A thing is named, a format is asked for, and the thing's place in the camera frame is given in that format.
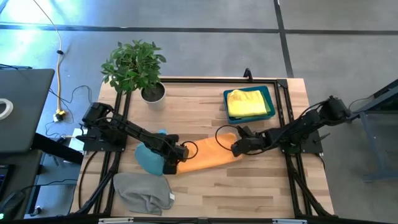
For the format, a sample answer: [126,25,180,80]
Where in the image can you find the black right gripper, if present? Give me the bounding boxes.
[231,126,267,157]

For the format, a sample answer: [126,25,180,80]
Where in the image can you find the teal microfiber towel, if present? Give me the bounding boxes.
[134,129,170,177]

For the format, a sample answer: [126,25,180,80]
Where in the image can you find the orange microfiber towel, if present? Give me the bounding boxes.
[176,133,243,175]

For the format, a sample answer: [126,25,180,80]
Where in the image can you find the yellow microfiber towel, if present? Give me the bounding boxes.
[226,89,268,118]

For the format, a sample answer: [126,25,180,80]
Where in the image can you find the green microfiber towel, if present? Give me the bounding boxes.
[261,91,272,116]

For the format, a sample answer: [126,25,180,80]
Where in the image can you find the grey microfiber towel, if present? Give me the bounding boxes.
[113,172,175,216]

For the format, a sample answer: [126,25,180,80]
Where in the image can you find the blue plastic bin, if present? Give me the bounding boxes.
[223,85,277,125]

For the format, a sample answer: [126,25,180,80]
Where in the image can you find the white plant pot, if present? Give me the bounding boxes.
[139,81,167,111]

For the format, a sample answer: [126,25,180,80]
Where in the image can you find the green potted plant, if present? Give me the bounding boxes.
[101,39,167,94]

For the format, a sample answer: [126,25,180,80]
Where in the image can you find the white power box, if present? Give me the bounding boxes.
[68,127,90,154]

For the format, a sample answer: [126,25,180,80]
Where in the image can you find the blue-grey metal cart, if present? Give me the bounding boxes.
[343,78,398,184]

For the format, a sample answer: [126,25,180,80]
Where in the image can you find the black side desk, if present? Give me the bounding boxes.
[0,133,85,220]

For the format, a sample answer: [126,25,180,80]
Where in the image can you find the white tape roll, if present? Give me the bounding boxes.
[0,98,14,121]

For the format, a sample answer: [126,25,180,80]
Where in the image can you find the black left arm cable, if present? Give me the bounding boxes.
[180,140,199,161]

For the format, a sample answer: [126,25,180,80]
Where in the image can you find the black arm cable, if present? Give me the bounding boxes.
[215,124,240,152]
[180,140,199,161]

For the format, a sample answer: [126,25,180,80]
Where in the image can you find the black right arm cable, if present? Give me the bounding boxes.
[215,124,240,152]

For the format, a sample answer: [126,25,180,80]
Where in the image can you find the black aluminium table frame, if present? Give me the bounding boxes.
[72,77,336,218]

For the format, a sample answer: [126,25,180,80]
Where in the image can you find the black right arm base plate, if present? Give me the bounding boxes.
[278,128,325,156]

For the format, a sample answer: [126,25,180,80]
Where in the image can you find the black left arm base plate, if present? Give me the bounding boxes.
[75,126,129,153]

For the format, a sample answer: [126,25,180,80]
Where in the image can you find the silver metal bracket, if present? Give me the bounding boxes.
[272,218,308,224]
[98,217,134,224]

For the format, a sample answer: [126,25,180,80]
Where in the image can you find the black floor cable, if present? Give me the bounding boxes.
[46,84,95,138]

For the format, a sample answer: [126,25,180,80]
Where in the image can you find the cream floor cable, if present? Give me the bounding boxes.
[32,0,64,111]

